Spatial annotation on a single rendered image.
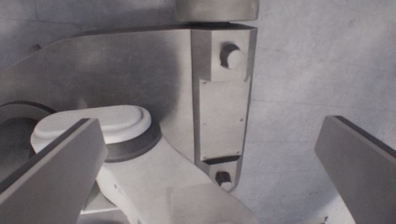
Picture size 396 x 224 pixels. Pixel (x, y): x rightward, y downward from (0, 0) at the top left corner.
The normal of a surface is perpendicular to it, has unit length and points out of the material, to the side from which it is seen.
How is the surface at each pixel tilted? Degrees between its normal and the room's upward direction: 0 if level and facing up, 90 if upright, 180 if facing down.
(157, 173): 90
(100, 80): 0
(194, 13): 43
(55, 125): 90
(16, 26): 0
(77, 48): 0
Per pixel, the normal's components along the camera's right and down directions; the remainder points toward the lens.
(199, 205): -0.10, -0.99
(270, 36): 0.19, 0.47
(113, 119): -0.02, -0.88
